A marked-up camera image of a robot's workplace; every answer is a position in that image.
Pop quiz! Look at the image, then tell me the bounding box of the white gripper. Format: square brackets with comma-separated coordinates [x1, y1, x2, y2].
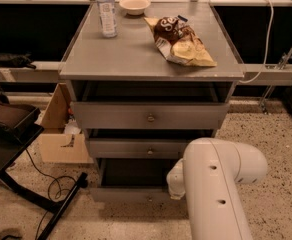
[166, 159, 185, 200]

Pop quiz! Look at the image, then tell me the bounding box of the grey bottom drawer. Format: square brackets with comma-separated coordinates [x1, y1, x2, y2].
[92, 158, 177, 203]

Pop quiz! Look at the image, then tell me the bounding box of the grey drawer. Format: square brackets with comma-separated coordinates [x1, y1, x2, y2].
[92, 158, 177, 203]
[71, 102, 229, 130]
[86, 139, 188, 159]

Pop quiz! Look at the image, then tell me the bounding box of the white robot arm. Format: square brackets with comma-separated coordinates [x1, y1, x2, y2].
[166, 138, 268, 240]

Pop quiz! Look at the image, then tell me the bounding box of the grey middle drawer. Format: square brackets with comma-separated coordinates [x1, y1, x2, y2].
[86, 139, 188, 159]

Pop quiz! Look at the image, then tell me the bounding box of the grey drawer cabinet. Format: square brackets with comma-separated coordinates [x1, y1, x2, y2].
[61, 3, 243, 188]

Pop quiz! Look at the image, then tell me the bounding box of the grey top drawer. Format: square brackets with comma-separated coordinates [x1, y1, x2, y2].
[71, 102, 229, 130]

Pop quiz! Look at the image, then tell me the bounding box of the cardboard box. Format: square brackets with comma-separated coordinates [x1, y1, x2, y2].
[38, 83, 93, 164]

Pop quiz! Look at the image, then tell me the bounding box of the yellow brown chip bag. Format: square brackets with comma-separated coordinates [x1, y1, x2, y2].
[144, 17, 217, 67]

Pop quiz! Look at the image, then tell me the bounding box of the black stand with tray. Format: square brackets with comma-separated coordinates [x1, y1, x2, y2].
[0, 91, 87, 240]

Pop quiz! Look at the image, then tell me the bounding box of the brown padded seat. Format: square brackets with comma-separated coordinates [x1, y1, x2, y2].
[0, 94, 40, 134]

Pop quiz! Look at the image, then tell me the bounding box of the white paper bowl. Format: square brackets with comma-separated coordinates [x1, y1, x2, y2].
[119, 0, 151, 16]

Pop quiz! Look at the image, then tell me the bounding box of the clear plastic water bottle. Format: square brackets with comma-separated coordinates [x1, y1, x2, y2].
[96, 0, 117, 38]

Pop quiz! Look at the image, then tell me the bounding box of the metal rail frame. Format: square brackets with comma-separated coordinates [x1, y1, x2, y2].
[0, 0, 292, 105]

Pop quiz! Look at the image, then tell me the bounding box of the white hanging cable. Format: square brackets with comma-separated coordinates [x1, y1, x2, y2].
[238, 0, 275, 85]

